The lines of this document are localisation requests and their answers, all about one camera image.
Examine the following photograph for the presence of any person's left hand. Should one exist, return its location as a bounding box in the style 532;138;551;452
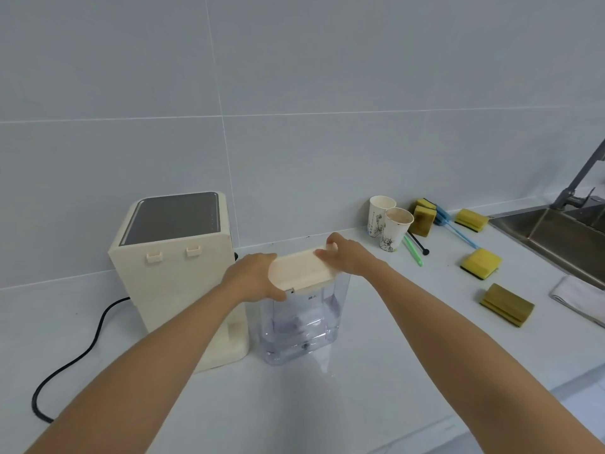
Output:
221;253;287;303

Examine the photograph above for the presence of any person's right hand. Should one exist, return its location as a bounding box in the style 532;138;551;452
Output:
314;232;389;278

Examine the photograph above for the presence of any cream tank lid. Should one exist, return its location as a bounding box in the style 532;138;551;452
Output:
268;248;339;294

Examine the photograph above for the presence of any person's right forearm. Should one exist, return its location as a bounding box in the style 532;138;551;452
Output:
371;262;605;454

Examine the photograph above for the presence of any person's left forearm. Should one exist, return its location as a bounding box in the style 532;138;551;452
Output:
26;281;246;454

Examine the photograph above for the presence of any clear plastic water tank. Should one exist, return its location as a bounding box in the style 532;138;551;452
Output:
257;273;351;366

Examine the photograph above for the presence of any white printed paper cup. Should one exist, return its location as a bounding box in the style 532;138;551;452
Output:
379;207;415;253
368;195;397;238

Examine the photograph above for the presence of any green straw brush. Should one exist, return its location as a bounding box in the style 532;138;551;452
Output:
403;234;423;267

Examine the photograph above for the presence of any black thin stick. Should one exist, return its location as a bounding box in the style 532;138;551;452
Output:
407;231;430;257

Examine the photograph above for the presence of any stained yellow sponge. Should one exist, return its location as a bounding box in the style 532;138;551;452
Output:
408;206;437;238

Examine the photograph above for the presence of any cream water dispenser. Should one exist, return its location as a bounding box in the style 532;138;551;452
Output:
108;191;250;374

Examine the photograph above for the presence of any blue bottle brush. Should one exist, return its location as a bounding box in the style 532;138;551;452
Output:
434;205;479;249

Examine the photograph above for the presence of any olive worn sponge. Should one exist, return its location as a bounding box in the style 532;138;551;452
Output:
479;283;535;328

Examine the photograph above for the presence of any stainless steel sink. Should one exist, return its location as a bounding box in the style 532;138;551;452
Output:
489;196;605;292

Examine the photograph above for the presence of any white folded cloth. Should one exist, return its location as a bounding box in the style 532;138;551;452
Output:
549;275;605;328

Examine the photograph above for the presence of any grey metal faucet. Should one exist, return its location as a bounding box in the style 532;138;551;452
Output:
550;138;605;211

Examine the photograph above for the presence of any black power cable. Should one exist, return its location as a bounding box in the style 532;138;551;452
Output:
31;297;131;424

